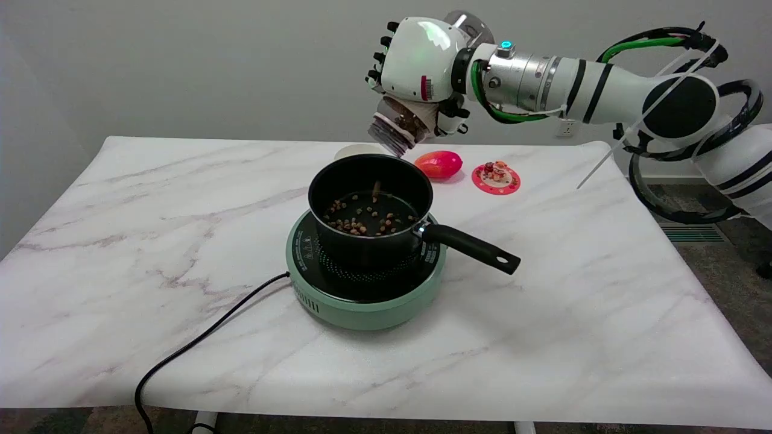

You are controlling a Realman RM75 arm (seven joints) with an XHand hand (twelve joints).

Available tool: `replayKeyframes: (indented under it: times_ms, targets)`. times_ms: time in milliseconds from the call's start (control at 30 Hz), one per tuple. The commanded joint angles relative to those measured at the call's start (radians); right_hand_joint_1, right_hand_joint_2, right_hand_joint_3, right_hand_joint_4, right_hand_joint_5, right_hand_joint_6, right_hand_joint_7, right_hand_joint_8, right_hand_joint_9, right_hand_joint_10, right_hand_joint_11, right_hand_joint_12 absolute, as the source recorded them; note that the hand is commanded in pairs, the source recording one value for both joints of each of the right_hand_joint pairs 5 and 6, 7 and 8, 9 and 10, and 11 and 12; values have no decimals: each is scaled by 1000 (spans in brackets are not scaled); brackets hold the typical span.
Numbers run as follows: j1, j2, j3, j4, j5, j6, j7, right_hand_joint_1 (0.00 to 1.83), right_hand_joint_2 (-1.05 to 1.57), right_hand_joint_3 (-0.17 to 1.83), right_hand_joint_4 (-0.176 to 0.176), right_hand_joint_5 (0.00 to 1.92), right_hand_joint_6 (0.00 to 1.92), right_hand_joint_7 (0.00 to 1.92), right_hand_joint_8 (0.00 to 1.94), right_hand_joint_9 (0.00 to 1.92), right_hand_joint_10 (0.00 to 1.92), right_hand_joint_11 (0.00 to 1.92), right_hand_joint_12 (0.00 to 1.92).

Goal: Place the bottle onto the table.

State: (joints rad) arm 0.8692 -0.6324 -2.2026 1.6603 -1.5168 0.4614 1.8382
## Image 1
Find green induction cooker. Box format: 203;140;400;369
285;208;448;331

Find green robot cable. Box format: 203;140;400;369
470;22;729;125

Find brown nuts in saucepan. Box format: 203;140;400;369
323;181;420;237

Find white bowl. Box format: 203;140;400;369
334;143;387;162

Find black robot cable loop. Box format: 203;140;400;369
614;78;764;225

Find white zip tie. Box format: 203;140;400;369
576;39;722;190

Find black power cord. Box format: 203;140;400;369
134;271;291;434

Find pink coaster with figurines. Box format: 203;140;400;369
471;160;521;196

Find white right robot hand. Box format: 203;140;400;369
365;17;478;137

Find floor vent grille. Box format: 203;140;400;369
660;223;728;244

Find black saucepan with handle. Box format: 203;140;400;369
308;154;521;275

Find clear bottle with nuts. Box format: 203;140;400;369
368;10;496;159

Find red toy mango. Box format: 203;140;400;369
414;150;464;180

